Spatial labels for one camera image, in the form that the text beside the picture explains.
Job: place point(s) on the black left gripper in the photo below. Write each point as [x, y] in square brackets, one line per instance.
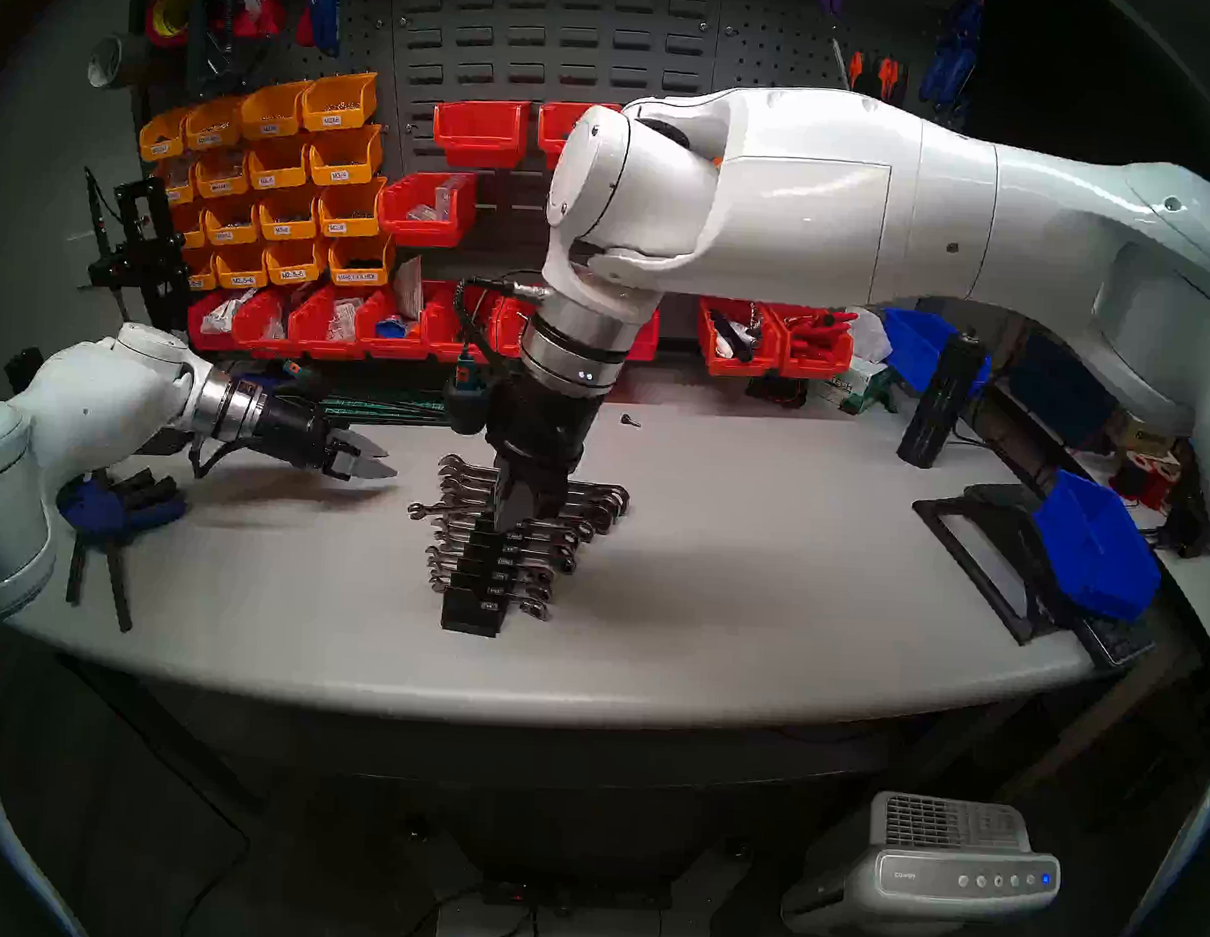
[302, 434]

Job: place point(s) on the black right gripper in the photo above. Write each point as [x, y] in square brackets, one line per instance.
[542, 420]

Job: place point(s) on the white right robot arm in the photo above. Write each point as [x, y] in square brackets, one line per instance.
[827, 202]

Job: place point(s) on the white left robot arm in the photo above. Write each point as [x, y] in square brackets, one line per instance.
[78, 410]

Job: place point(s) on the black wrench holder case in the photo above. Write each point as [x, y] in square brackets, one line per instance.
[474, 617]

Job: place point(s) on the thin long black rod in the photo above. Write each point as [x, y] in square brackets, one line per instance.
[397, 418]
[398, 410]

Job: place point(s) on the green cutting mat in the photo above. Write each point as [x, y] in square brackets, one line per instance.
[388, 403]

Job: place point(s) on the silver ratcheting combination wrench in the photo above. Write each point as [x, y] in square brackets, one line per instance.
[537, 608]
[569, 556]
[542, 595]
[610, 511]
[576, 544]
[586, 534]
[597, 523]
[616, 495]
[564, 568]
[549, 581]

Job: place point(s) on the red plastic storage bin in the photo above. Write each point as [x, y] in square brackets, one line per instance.
[206, 330]
[560, 126]
[421, 215]
[440, 343]
[391, 338]
[511, 333]
[256, 332]
[646, 339]
[739, 366]
[311, 335]
[820, 360]
[479, 137]

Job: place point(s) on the yellow screw storage bin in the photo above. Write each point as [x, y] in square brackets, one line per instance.
[242, 269]
[212, 128]
[231, 224]
[344, 159]
[288, 219]
[294, 265]
[163, 138]
[276, 168]
[338, 106]
[221, 178]
[270, 116]
[189, 229]
[202, 273]
[178, 184]
[349, 212]
[362, 264]

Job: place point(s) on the blue holder black hex keys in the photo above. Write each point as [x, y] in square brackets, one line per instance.
[113, 506]

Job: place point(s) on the black metal fixture stand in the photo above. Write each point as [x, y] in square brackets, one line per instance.
[139, 262]

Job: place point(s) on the green white Kimtech tissue box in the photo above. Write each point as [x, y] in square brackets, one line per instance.
[864, 384]

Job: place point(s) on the white tissue sheet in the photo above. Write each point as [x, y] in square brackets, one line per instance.
[871, 334]

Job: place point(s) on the black floor power strip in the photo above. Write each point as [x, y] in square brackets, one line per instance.
[576, 893]

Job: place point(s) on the grey perforated tool pegboard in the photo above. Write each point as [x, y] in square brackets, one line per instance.
[483, 47]

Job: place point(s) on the blue plastic storage bin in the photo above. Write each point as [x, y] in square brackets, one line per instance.
[920, 346]
[1097, 544]

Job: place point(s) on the black cylinder bottle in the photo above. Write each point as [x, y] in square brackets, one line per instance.
[943, 402]

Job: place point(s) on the red and white tool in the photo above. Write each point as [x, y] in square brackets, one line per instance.
[255, 16]

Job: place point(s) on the red and yellow tape roll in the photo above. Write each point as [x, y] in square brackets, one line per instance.
[170, 9]

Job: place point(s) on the dark blue crate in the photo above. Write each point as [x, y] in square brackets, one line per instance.
[1059, 382]

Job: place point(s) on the white Coway air purifier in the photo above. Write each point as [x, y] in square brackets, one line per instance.
[947, 867]

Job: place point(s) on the dark computer keyboard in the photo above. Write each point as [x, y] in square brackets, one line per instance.
[1117, 640]

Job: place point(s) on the brown cardboard box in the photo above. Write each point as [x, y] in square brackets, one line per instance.
[1146, 436]

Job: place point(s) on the black desk device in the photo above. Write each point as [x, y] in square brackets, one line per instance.
[1188, 518]

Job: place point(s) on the black computer monitor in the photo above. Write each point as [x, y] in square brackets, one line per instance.
[1083, 54]

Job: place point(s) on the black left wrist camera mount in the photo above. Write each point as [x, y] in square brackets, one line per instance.
[299, 384]

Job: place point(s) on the grey duct tape roll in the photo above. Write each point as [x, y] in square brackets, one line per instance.
[115, 59]

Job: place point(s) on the black rectangular frame stand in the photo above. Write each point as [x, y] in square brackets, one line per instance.
[981, 549]

